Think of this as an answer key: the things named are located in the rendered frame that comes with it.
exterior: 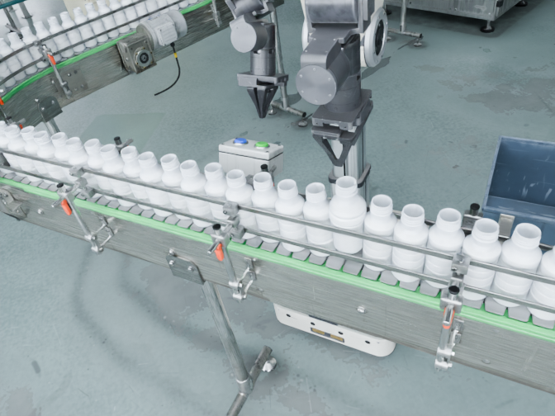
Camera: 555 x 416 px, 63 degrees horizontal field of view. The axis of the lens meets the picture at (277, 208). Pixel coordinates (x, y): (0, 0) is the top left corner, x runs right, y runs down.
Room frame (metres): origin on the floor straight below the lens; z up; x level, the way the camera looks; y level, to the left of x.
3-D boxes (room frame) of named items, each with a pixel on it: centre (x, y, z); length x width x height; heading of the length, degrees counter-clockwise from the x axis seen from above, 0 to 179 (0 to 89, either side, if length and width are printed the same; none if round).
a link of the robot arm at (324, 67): (0.59, -0.11, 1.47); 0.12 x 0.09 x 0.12; 148
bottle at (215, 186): (0.79, 0.12, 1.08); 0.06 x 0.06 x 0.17
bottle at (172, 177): (0.85, 0.22, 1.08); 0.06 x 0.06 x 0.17
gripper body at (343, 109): (0.62, -0.13, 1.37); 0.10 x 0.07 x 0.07; 147
